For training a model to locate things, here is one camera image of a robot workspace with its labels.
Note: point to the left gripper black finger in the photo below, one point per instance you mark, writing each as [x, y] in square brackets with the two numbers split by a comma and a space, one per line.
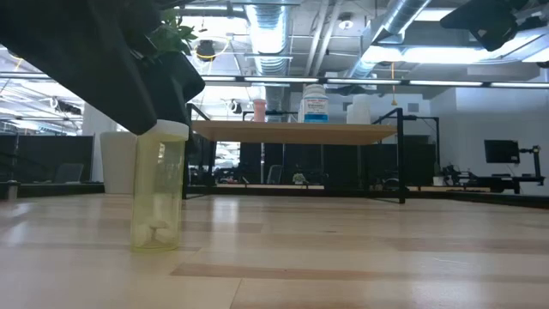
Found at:
[77, 51]
[176, 86]

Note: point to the red translucent pill vial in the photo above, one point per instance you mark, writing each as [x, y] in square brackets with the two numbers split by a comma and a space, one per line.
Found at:
[259, 110]

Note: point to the yellow translucent pill vial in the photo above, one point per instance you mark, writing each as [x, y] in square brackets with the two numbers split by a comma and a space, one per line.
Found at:
[156, 193]

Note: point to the white Trader Joe's melatonin bottle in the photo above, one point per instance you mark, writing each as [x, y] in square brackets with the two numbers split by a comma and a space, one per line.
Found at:
[315, 107]

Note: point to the tall white planter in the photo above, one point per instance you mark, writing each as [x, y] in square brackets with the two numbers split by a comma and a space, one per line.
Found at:
[116, 163]

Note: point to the long ceiling light strip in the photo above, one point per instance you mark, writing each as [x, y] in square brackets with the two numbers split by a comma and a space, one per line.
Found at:
[279, 79]

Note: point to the dark office partition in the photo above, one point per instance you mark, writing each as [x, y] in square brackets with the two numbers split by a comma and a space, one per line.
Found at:
[43, 154]

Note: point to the black computer monitor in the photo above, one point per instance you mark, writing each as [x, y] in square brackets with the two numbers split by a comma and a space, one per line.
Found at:
[499, 151]

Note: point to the small grey cylinder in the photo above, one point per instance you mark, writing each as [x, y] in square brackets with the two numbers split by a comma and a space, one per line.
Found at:
[13, 191]

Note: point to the small potted plant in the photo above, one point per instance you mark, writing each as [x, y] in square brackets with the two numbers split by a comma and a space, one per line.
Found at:
[299, 178]

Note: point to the black office desk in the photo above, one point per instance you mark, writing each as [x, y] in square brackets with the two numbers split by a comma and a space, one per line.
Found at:
[493, 182]

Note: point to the smooth silver ventilation duct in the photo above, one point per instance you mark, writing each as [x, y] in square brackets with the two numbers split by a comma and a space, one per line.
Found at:
[399, 17]

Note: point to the ribbed silver ventilation duct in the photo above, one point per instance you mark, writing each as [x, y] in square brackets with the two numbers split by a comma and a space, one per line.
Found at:
[268, 30]

